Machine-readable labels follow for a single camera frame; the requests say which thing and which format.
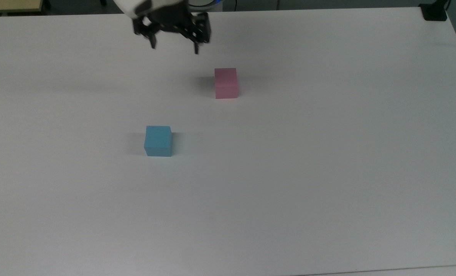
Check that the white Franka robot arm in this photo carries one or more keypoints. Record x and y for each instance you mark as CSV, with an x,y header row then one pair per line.
x,y
126,5

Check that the black camera pole with clamp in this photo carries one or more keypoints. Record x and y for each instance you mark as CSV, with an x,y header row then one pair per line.
x,y
434,13

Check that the light wooden table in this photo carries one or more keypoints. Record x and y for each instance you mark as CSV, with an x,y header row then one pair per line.
x,y
9,4

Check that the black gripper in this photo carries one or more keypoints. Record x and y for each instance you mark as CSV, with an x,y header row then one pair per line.
x,y
168,17

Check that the pink cube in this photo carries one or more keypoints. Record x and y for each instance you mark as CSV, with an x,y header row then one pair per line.
x,y
226,82

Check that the blue cube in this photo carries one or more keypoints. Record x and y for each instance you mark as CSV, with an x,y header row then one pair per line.
x,y
158,140

